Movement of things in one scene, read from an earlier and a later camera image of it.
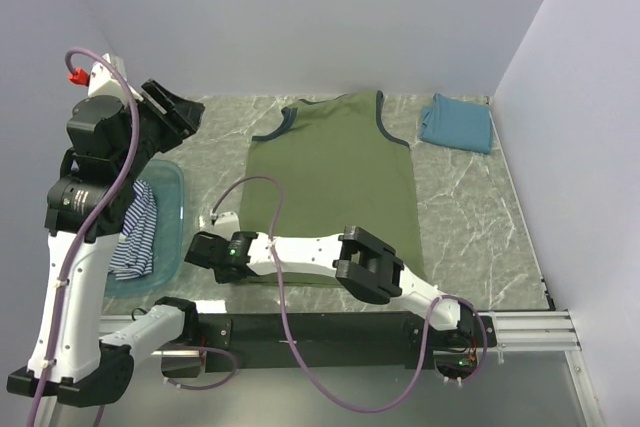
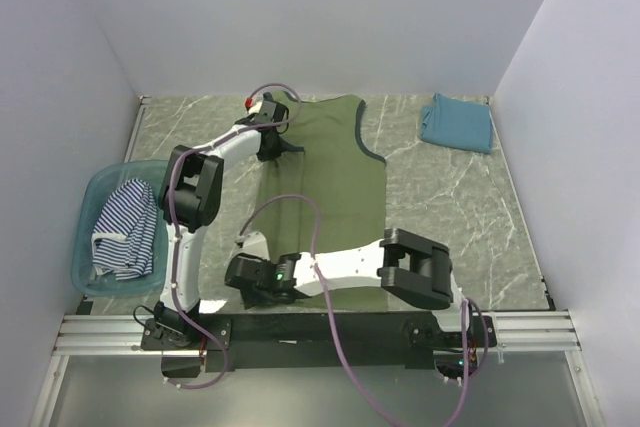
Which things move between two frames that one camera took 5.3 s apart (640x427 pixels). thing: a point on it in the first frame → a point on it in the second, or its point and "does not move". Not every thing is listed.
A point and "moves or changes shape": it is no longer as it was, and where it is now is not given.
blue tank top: [464, 125] does not move
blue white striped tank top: [133, 256] does not move
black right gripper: [220, 278] → [251, 300]
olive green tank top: [339, 167] moves or changes shape
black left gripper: [182, 116] → [274, 153]
